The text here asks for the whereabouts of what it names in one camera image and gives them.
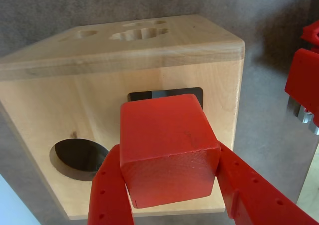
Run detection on red wooden cube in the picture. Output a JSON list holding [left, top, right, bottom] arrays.
[[119, 93, 222, 209]]

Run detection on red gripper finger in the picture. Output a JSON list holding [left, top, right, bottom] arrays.
[[87, 144, 135, 225], [214, 141, 319, 225]]

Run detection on wooden shape sorter box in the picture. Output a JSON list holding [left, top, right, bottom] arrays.
[[0, 14, 246, 221]]

